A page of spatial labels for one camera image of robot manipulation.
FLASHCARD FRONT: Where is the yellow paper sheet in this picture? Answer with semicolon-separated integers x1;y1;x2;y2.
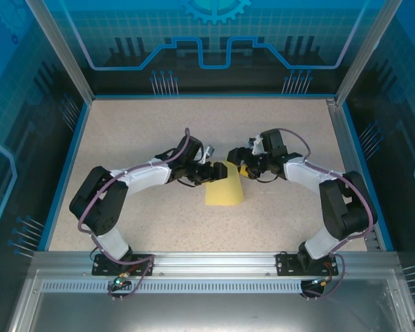
204;160;245;208

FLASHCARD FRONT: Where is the grey metal sheet tray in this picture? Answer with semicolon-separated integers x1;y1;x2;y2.
6;269;415;332

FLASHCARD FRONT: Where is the blue gear print panel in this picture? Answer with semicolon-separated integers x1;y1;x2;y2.
43;0;385;97

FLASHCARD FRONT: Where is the blue circuit print panel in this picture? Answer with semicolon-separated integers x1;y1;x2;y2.
0;0;91;332
342;0;415;332

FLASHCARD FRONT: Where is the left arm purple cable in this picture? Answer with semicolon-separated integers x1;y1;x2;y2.
77;127;192;304

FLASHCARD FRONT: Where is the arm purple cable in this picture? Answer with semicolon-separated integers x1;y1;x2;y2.
278;127;376;302
77;127;192;304

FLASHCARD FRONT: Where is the aluminium side rail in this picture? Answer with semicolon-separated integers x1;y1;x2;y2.
326;98;381;252

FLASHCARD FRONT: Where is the aluminium mounting rail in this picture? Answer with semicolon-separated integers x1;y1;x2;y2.
33;251;400;277

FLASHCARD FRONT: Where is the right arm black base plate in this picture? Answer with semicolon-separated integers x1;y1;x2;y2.
275;252;340;277

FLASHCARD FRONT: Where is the slotted aluminium cable duct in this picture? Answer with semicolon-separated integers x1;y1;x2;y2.
41;280;304;293

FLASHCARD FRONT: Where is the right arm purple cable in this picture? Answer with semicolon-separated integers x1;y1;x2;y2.
278;127;376;302

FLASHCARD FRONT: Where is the aluminium frame post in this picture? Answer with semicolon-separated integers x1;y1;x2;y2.
24;0;96;103
335;0;404;104

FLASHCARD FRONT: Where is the cable connector with light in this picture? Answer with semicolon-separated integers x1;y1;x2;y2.
310;276;334;288
113;272;131;288

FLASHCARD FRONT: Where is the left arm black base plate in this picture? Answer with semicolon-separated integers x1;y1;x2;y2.
91;253;156;277

